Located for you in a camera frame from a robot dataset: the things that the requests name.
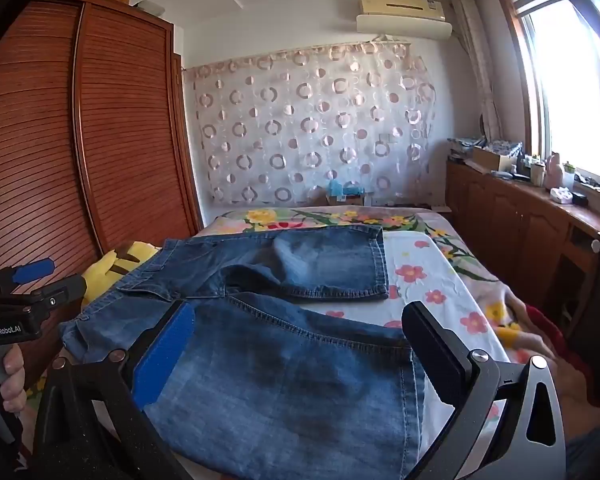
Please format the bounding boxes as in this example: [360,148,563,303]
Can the small cardboard box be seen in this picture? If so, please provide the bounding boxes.
[325,192,366,207]

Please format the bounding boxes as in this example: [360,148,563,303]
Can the red fleece blanket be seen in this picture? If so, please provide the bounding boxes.
[495,287,600,411]

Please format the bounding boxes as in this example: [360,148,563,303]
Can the long wooden cabinet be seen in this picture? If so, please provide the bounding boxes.
[445,157,600,356]

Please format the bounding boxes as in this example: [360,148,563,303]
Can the dark blue cloth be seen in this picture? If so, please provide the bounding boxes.
[565,422,600,480]

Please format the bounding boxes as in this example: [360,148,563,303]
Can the open cardboard box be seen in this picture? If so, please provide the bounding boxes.
[472,145,518,171]

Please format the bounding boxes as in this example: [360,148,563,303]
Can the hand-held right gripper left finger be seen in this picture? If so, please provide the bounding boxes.
[32,300,197,480]

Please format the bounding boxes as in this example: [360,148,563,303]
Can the yellow plush toy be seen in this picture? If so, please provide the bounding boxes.
[80,242,163,306]

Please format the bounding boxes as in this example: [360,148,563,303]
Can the sheer circle-patterned curtain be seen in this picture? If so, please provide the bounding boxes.
[184,42,438,206]

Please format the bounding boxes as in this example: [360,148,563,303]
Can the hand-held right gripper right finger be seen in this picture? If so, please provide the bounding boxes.
[401,301,567,480]

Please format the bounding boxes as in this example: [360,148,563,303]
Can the person's left hand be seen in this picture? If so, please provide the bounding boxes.
[0,346,28,433]

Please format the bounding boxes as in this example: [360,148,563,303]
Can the blue white patterned cloth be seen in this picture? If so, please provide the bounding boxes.
[485,140,523,157]

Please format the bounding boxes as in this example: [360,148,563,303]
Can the pile of papers and boxes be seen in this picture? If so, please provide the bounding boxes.
[447,137,486,161]

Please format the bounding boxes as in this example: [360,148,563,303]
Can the wood-framed window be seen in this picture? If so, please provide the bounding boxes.
[500,0,600,186]

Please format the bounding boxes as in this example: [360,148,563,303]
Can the bed with strawberry sheet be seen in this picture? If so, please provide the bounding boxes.
[200,206,503,283]

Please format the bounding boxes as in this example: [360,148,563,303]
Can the cream wall air conditioner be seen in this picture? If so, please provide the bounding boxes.
[358,0,446,17]

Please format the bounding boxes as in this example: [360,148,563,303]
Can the blue denim pants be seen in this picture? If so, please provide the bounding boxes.
[60,225,428,480]

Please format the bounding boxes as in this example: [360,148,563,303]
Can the beige patterned window curtain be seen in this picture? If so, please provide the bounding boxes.
[451,0,503,143]

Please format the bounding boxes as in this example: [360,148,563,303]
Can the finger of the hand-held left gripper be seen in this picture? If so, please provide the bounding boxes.
[27,275,88,318]
[0,258,56,301]

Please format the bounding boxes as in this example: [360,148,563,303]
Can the pink bottle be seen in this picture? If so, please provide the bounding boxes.
[545,152,563,188]

